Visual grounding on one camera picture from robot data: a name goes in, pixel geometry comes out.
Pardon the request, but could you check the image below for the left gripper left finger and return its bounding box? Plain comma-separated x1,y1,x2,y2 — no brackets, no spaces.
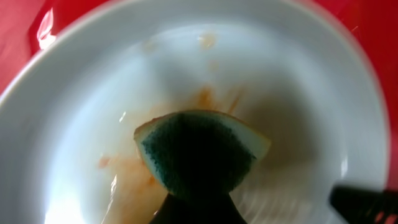
149,194,247,224

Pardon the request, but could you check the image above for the green yellow sponge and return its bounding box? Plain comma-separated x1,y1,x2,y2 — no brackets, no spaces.
134,110,271,200

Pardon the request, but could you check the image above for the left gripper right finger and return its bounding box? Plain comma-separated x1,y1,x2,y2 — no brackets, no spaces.
329,185,397,224

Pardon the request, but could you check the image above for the red plastic tray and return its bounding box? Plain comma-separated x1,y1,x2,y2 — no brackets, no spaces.
1,0,397,190

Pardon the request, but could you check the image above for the white plate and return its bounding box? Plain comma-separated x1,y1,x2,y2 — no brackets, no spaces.
1,0,390,223

